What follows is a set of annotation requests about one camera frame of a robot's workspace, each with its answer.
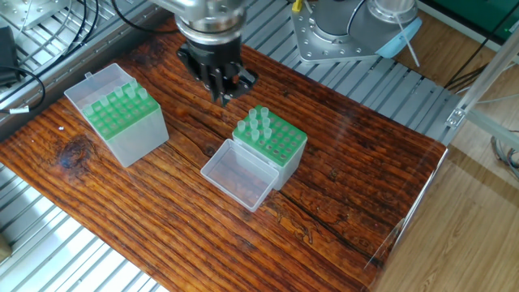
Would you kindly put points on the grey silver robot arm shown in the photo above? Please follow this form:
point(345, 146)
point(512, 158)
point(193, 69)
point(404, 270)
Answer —
point(357, 28)

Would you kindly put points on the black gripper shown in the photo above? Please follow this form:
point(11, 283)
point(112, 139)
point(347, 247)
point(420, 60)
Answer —
point(211, 58)

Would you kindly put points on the grey metal mount plate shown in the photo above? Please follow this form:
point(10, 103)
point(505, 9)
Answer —
point(324, 45)

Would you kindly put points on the aluminium frame corner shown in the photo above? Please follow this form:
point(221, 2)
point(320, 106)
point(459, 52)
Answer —
point(478, 101)

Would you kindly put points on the clear hinged box lid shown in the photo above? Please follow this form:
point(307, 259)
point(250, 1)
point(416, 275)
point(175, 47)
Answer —
point(91, 88)
point(239, 177)

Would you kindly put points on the translucent tip box green rack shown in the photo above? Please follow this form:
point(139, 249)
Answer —
point(138, 138)
point(290, 162)

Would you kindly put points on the glossy wooden board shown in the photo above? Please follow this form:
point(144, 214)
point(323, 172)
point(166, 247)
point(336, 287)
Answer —
point(365, 170)

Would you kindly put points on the yellow tag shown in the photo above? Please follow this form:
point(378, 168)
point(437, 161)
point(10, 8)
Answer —
point(297, 5)

